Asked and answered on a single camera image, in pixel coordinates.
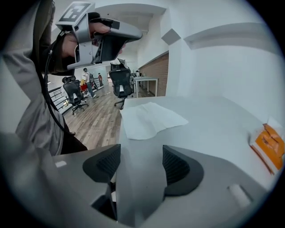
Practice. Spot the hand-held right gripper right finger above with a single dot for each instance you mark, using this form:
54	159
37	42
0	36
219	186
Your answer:
182	169

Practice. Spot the grey square wall panel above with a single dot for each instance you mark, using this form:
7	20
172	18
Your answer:
171	36

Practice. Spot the person's dark trouser leg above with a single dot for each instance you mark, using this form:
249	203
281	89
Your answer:
73	144

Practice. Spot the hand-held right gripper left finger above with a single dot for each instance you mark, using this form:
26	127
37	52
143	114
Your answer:
100	164

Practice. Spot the red cart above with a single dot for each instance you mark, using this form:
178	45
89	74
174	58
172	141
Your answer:
84	87

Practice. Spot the white tissue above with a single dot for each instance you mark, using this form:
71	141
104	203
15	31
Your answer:
151	120

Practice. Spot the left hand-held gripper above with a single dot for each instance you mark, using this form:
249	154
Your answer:
81	29

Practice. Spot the white table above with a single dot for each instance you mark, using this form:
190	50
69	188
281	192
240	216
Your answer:
144	78

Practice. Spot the white jacket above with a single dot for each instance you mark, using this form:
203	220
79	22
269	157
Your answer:
118	64

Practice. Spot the black office chair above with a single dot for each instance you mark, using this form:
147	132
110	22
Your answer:
74	93
121	86

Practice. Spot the orange tissue pack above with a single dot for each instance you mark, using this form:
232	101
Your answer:
269	144

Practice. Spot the person's grey clothed torso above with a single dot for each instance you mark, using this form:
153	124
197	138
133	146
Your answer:
33	100

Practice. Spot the person's left hand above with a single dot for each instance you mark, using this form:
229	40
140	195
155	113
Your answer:
99	27

